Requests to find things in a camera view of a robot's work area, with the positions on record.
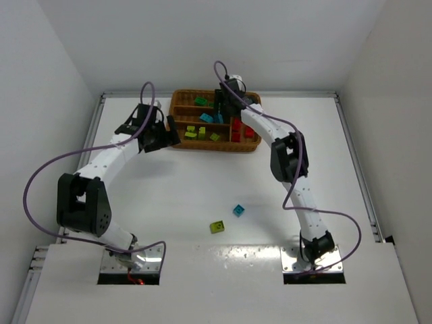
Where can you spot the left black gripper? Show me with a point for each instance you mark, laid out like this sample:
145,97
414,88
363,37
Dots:
162,136

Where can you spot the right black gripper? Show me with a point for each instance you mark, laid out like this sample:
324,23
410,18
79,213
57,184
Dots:
220,102

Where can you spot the red base lego brick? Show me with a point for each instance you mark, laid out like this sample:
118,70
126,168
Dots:
236,125

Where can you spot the lime green lego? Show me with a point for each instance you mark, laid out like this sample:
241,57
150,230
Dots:
214,137

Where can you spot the red rounded lego brick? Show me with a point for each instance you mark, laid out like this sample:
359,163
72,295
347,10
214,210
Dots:
236,137

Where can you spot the small cyan lego brick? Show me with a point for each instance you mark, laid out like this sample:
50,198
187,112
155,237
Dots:
238,210

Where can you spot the lime lego brick front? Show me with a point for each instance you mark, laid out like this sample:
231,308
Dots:
217,227

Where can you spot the cyan rounded lego brick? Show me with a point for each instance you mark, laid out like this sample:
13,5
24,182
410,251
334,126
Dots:
206,118

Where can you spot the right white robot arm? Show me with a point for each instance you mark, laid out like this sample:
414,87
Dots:
288,162

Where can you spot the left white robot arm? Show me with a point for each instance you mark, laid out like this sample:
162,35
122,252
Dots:
82,200

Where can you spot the brown wicker divided tray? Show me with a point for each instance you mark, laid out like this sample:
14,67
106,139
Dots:
185,113

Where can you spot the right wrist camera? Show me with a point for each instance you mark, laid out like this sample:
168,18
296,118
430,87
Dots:
235,76

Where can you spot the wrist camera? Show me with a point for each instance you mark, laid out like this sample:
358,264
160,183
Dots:
235,76
158,103

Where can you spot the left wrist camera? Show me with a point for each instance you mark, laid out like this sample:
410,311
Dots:
158,103

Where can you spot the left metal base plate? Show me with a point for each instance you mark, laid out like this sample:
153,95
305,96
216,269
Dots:
145,262

